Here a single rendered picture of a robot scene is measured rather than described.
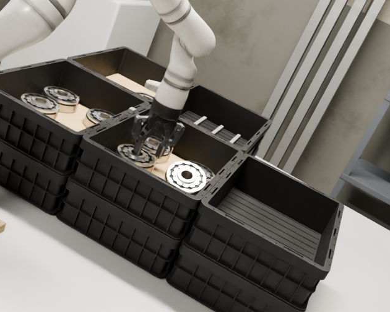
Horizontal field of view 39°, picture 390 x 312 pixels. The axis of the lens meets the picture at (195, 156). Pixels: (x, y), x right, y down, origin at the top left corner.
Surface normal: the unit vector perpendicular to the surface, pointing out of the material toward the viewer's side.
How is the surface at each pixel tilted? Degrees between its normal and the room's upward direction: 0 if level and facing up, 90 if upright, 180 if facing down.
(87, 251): 0
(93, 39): 90
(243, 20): 90
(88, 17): 90
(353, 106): 90
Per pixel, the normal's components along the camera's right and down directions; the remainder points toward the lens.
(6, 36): 0.08, 0.63
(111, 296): 0.37, -0.84
